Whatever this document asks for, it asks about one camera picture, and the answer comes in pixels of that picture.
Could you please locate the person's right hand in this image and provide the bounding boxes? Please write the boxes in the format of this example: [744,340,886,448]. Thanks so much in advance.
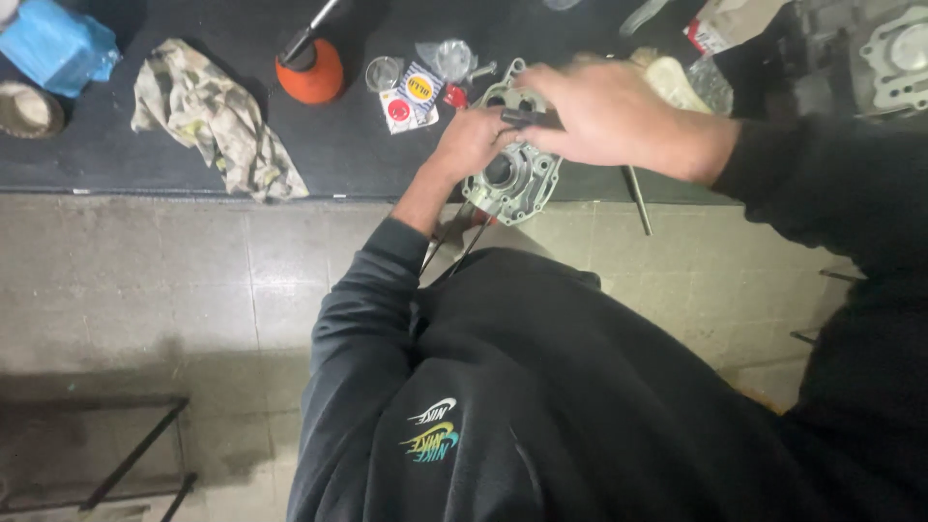
[511,55,742,187]

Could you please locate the person's left hand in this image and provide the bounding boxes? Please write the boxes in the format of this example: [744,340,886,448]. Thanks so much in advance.
[426,106,526,189]

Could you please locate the small black tool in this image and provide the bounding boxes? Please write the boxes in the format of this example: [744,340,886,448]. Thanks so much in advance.
[499,108,564,132]

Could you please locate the grey metal engine cylinder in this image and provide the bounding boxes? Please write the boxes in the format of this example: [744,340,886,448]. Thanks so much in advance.
[461,58,566,228]

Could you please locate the clear plastic bag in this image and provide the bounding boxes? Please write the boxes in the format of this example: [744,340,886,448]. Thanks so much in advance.
[415,38,480,85]

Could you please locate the blue striped packet yellow label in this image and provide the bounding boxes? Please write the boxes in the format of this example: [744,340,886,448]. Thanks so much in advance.
[396,61,445,126]

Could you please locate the white packet red circle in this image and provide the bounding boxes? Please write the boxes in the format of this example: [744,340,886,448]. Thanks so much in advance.
[377,87,440,136]

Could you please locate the cream coloured part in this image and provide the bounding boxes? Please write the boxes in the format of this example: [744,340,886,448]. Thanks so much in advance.
[628,46,716,116]

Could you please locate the small clear plastic cup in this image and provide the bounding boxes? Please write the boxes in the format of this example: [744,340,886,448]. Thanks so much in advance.
[364,56,404,94]

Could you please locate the thin metal rod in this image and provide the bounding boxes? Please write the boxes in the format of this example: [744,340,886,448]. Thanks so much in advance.
[625,165,654,237]

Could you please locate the crumpled clear plastic wrap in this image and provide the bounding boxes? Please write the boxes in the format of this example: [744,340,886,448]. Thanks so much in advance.
[684,56,735,117]

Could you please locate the cardboard box red white label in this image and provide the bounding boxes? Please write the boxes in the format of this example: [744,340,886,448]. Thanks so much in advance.
[682,0,793,59]

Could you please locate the orange oil can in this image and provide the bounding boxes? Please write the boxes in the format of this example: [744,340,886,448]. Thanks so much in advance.
[275,0,346,107]

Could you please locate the dark engine block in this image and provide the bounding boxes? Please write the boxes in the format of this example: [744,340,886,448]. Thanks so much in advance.
[789,0,928,123]

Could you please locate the person's dark hoodie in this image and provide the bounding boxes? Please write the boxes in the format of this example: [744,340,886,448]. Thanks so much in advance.
[286,217,928,522]

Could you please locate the dirty patterned rag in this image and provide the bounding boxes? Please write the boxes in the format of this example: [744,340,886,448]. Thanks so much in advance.
[130,38,311,203]

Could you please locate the grey metal gasket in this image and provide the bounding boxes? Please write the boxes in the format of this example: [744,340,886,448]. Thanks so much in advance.
[858,6,928,114]

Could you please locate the dark metal stand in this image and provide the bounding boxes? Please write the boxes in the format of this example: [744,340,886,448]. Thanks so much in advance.
[789,266,865,347]

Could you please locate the blue plastic bag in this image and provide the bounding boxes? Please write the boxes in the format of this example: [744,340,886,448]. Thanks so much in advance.
[0,0,122,100]

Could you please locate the beige tape roll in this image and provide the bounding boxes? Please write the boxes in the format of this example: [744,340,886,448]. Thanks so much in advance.
[0,80,67,141]

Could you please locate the black cord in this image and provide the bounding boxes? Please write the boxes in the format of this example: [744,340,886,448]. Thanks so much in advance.
[418,199,474,279]
[446,214,497,279]

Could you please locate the black metal frame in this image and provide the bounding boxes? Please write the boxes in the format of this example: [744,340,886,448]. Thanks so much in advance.
[0,394,199,522]

